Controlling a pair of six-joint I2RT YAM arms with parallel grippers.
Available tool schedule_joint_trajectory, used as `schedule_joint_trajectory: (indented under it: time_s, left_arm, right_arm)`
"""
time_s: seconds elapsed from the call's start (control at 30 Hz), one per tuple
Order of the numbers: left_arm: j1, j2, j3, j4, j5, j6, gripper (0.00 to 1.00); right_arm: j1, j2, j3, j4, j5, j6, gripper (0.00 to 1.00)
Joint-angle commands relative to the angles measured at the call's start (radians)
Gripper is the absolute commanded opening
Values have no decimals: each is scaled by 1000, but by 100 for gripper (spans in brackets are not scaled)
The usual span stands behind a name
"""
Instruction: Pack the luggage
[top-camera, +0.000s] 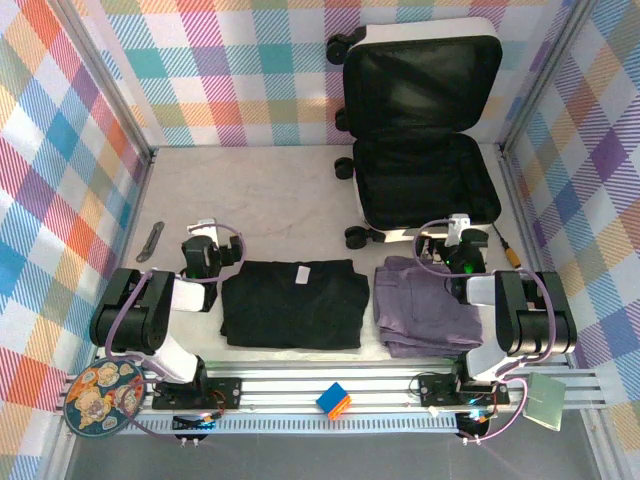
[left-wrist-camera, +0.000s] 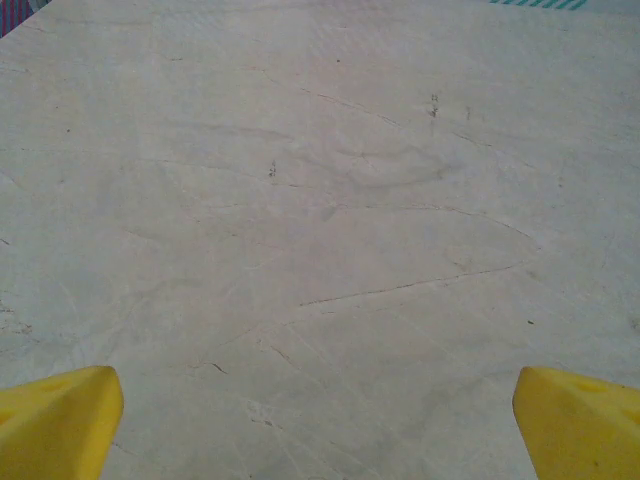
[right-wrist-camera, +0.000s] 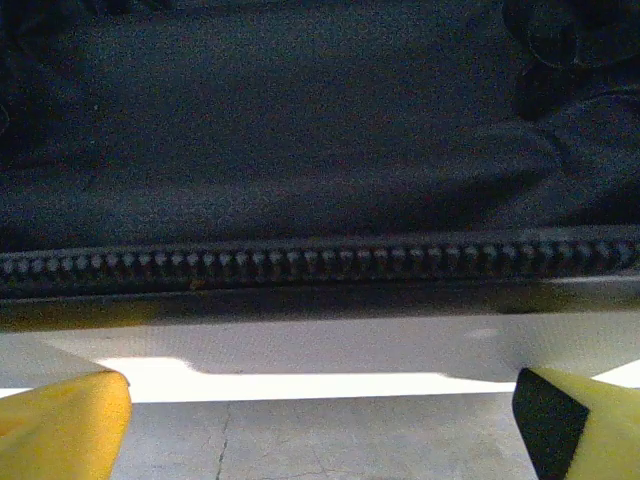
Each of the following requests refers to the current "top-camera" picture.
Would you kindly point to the purple pants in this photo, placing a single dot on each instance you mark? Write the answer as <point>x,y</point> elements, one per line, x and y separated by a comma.
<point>415,310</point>

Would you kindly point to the white hard-shell suitcase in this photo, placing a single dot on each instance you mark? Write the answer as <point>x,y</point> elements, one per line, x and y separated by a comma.
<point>425,175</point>

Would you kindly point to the black shirt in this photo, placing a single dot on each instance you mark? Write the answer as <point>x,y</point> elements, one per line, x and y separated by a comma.
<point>290,310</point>

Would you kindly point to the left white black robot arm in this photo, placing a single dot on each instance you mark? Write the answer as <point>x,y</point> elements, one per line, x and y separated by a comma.
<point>125,320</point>

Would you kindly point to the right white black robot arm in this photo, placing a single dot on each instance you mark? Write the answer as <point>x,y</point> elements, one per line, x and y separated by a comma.
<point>535,325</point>

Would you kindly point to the grey metal strip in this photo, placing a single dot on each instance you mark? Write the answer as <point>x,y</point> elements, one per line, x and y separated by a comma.
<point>150,242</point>

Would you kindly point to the green square pad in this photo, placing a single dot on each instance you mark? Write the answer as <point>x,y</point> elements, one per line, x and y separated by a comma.
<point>545,400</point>

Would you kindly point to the round cartoon bear plate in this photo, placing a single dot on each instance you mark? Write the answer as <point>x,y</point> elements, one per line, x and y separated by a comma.
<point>100,400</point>

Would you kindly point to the blue orange puzzle cube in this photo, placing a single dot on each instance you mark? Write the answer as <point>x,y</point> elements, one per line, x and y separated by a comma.
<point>331,400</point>

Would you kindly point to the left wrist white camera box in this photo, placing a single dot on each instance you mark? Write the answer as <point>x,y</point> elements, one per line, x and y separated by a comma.
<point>200,226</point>

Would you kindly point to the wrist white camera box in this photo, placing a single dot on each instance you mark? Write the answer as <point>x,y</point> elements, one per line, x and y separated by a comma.
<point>200,226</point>
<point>457,225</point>

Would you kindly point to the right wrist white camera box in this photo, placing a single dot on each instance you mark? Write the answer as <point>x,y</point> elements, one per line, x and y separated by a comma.
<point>457,225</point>

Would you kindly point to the aluminium side rail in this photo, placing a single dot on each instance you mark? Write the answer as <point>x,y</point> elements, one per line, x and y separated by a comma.
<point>517,200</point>
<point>136,200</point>

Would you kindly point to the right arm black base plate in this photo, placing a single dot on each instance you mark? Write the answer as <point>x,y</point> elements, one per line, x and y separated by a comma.
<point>435,387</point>

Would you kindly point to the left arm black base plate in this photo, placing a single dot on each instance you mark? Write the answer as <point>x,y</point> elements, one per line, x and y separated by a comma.
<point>230,390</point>

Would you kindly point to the aluminium mounting rail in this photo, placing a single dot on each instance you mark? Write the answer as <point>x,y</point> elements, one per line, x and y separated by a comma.
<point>290,387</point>

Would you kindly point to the aluminium corner post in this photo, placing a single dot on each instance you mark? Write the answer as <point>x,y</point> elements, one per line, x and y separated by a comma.
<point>106,75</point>
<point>544,75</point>

